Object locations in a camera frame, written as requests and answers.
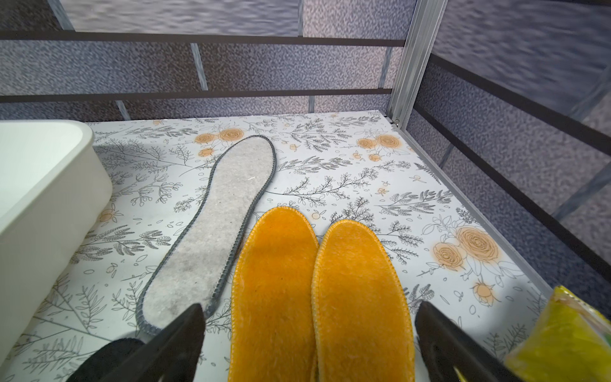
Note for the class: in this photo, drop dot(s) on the orange fuzzy insole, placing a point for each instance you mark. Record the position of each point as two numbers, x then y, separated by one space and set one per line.
361 318
272 319

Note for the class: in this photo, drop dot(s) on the white plastic storage box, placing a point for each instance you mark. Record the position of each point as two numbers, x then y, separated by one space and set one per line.
53 188

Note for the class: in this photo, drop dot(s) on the orange fuzzy insole right outer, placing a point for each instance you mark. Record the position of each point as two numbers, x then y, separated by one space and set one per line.
361 318

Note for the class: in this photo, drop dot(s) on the black foam insole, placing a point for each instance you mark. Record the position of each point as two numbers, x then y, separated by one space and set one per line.
107 359

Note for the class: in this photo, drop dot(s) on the orange fuzzy insole right inner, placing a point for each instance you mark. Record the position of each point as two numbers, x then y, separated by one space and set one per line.
272 319

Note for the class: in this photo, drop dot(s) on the grey felt insole right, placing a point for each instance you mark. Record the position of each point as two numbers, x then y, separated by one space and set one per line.
196 269

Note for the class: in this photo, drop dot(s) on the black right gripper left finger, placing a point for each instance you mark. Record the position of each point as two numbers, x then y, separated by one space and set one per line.
172 355

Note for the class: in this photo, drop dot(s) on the yellow-green snack bag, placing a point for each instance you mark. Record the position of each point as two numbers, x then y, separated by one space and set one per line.
570 342

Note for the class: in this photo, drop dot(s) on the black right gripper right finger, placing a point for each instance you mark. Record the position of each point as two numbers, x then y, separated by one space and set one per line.
449 353

